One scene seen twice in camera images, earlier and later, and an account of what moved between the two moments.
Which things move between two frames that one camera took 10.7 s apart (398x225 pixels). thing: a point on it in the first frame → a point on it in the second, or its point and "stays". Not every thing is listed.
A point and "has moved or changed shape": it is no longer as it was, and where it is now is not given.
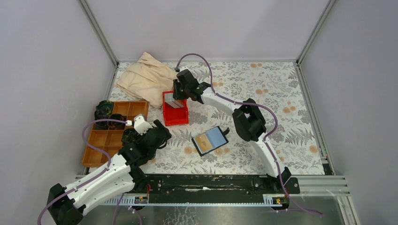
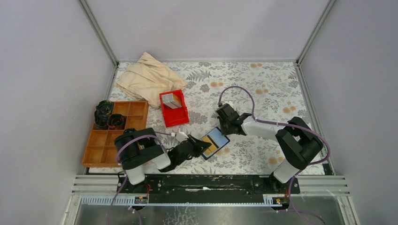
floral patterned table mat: (207, 144) stays
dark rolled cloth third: (116, 125) stays
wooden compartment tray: (110, 141) stays
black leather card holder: (210, 140) has moved or changed shape
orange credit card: (203, 142) has moved or changed shape
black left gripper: (158, 124) → (198, 145)
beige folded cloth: (146, 80) stays
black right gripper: (176, 95) → (224, 131)
